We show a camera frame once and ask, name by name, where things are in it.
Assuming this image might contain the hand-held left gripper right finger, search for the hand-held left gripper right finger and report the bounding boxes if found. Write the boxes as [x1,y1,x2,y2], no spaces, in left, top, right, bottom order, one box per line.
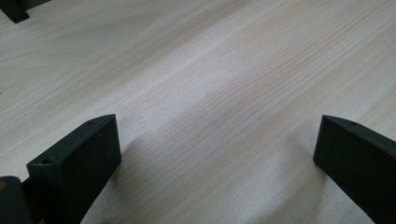
[312,114,396,224]

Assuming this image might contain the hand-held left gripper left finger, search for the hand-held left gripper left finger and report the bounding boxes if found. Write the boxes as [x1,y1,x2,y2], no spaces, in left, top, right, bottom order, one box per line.
[25,113,122,224]

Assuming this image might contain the black metal shelf rack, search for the black metal shelf rack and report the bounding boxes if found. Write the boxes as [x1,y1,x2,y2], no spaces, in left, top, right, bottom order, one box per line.
[0,0,53,24]

